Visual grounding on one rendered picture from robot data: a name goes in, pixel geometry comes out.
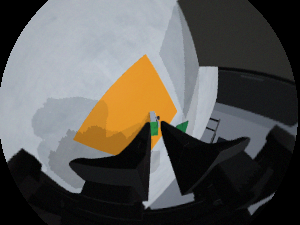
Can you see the orange flat square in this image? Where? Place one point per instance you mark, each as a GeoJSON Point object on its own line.
{"type": "Point", "coordinates": [121, 113]}

